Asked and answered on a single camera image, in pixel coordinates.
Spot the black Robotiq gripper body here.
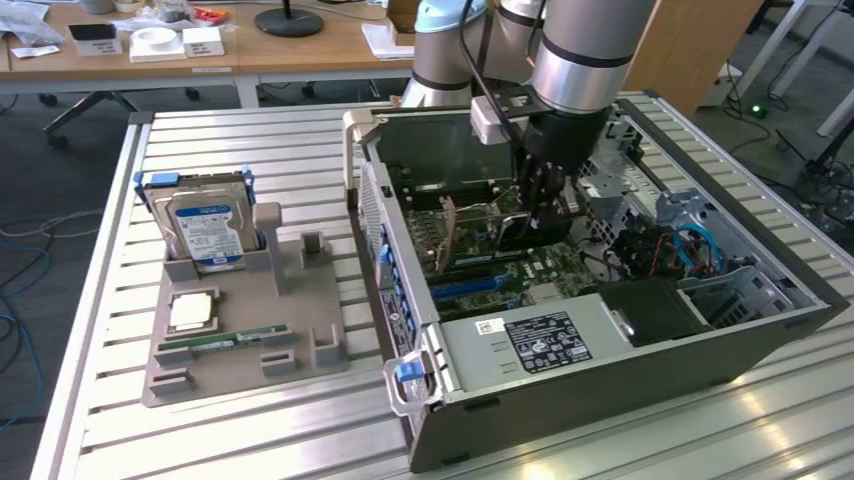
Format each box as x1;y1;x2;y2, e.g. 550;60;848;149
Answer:
519;106;614;175

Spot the NVIDIA graphics card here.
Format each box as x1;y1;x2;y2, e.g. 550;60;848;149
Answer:
437;196;535;274

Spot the metal socket cover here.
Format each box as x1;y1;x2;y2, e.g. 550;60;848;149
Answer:
491;185;523;217

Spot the perforated metal disk bay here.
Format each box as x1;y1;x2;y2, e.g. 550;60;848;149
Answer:
573;149;669;241

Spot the green Dell motherboard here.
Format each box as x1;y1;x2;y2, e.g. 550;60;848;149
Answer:
399;179;602;321

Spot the green RAM stick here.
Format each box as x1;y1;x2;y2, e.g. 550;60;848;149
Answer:
443;245;530;270
158;324;290;351

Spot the silver chipset heat sink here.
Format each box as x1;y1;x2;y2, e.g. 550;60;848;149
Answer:
525;283;570;307

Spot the blue expansion slot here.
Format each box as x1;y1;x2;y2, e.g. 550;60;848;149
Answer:
429;276;510;301

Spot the wooden cabinet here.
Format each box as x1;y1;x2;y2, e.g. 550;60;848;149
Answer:
619;0;766;117

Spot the grey power supply unit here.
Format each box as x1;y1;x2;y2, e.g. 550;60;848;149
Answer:
437;293;635;401

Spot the white paper stack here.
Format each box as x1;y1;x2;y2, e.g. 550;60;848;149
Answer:
362;22;417;62

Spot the cardboard box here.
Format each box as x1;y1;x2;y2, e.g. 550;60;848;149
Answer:
386;0;421;49

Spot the black tripod stand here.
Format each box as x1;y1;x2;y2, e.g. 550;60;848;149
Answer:
777;87;854;221

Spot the black open PC case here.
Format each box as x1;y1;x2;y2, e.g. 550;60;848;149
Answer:
340;92;853;475

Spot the wooden office desk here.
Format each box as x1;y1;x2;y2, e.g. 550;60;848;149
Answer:
0;4;242;109
236;0;606;109

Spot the black lamp base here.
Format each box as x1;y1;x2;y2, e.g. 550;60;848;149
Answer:
252;0;327;37

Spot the grey plastic parts rack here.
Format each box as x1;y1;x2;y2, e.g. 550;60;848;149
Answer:
140;201;351;409

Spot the hard disk with blue carrier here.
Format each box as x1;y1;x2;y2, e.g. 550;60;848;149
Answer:
131;167;260;275

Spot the silver CPU chip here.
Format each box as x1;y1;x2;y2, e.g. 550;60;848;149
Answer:
167;293;219;332

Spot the plain white box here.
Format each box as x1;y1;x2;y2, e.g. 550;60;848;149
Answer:
180;25;226;59

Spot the white box holding tape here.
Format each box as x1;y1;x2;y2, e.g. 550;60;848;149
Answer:
127;25;188;64

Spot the white tape roll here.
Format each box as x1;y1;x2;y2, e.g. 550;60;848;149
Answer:
132;27;176;51

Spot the black chair base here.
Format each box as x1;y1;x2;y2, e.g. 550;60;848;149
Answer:
43;88;202;149

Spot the white box with black insert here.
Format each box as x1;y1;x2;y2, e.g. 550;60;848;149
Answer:
66;22;126;57

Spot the clear plastic bag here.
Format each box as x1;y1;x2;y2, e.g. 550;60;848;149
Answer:
0;0;68;46

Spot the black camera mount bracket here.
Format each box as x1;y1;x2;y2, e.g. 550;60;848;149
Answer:
490;84;555;121

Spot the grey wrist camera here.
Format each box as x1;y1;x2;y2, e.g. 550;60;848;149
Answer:
469;95;521;147

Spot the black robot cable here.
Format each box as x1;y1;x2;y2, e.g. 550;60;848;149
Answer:
458;0;533;149

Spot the blue data wire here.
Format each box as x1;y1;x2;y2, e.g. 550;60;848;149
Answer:
671;224;727;279

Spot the white table frame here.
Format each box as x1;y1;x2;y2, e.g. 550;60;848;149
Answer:
730;0;854;137

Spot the blue floor cable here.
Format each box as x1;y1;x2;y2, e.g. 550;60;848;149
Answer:
0;239;55;429

